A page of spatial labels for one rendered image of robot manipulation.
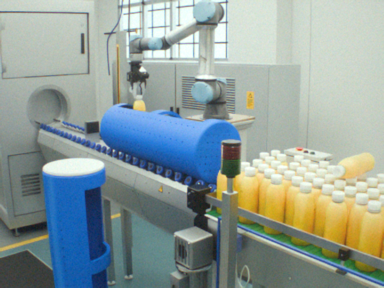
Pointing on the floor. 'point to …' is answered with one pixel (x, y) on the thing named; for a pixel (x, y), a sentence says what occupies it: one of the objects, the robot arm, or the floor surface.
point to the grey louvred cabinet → (176, 78)
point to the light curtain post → (122, 87)
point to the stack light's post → (228, 239)
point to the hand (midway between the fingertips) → (138, 96)
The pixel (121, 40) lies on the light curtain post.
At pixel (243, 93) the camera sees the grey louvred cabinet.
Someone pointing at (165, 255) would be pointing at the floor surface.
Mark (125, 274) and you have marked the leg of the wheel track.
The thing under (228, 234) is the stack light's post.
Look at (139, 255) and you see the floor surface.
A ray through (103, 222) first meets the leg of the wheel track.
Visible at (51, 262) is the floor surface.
